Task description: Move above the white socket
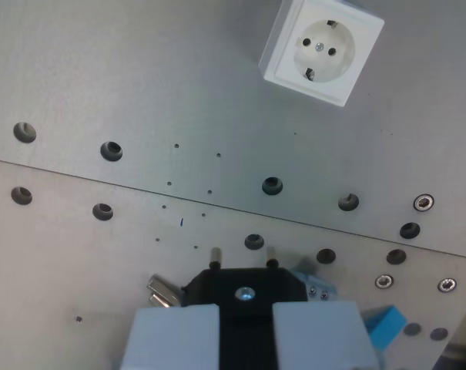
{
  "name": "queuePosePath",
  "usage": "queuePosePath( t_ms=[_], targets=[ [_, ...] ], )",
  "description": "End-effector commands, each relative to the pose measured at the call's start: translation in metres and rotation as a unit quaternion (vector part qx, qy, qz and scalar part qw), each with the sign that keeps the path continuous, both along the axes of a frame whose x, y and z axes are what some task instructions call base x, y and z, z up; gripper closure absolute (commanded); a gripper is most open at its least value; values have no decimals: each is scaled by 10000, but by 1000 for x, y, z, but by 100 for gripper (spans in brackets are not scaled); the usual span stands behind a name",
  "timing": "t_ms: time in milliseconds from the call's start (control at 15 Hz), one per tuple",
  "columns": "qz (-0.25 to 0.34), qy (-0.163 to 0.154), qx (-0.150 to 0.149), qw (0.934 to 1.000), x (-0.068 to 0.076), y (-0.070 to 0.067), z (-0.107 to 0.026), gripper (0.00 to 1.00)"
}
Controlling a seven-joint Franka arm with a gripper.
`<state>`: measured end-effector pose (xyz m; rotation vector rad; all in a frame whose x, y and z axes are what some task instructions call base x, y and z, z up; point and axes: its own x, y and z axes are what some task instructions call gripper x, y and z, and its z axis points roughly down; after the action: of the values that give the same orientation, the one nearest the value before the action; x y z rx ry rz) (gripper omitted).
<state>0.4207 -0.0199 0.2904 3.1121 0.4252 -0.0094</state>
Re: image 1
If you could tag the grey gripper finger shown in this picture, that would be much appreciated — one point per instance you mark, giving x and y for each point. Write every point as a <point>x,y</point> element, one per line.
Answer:
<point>317,339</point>
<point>171,339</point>

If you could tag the black two-pin plug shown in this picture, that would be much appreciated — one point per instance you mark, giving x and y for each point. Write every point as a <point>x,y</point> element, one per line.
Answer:
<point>246,281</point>

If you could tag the silver hex socket screw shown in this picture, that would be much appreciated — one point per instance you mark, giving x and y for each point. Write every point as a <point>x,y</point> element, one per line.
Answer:
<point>424,202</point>
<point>383,281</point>
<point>446,285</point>

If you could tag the silver metal clip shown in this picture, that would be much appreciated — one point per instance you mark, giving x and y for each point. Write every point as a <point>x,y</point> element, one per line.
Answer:
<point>161,291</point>

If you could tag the blue plastic block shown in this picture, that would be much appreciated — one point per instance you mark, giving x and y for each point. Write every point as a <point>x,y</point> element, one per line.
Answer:
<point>384,325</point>

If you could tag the flat grey round disc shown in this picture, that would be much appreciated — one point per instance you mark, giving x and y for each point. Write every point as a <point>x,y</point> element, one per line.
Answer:
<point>439,334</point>
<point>412,328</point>

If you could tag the light blue plastic bracket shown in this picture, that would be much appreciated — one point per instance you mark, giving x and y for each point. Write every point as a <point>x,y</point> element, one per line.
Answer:
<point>313,283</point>

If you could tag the white wall socket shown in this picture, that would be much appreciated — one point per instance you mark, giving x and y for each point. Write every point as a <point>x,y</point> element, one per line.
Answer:
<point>321,50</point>

